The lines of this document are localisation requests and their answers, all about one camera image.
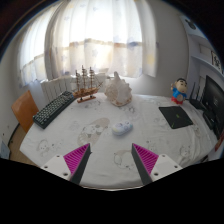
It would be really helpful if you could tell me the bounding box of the cartoon boy figurine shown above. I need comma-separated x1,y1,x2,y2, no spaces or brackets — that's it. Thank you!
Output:
170,78,188,106

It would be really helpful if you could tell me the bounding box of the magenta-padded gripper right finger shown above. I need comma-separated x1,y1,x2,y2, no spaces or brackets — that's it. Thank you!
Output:
131,143,184,186

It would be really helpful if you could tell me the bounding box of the black mouse pad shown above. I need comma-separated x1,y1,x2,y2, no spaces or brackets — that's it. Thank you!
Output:
158,105,194,130

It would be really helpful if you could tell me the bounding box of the wooden model sailing ship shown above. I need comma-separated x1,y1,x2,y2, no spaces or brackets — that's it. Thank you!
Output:
72,65,104,104

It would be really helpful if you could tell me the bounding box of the white wall shelf unit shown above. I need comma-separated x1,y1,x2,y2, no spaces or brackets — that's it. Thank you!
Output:
179,13,224,101

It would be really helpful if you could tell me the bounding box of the black keyboard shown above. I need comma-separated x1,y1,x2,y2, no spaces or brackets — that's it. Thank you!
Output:
32,90,76,130

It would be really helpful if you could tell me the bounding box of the black monitor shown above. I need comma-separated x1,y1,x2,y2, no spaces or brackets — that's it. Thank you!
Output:
201,75,224,141

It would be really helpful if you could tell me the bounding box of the large white conch shell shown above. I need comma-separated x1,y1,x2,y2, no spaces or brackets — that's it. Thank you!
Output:
104,71,133,108

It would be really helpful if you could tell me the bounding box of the orange wooden chair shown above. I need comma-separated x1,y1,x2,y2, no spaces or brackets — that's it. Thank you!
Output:
7,89,40,158

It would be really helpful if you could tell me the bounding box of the white star-print curtain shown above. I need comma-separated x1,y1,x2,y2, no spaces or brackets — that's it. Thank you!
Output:
18,0,158,86

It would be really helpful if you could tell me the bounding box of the white cartoon-print computer mouse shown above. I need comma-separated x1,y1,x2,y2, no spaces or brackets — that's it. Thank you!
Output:
111,120,134,136

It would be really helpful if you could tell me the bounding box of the white printed tablecloth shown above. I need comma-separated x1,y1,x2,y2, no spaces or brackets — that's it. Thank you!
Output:
19,92,219,189

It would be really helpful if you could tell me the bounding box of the black router with antennas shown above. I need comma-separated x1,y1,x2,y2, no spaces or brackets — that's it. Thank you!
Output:
188,81,207,111

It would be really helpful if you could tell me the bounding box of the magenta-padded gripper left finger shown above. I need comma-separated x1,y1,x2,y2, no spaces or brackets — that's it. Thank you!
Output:
40,143,92,186

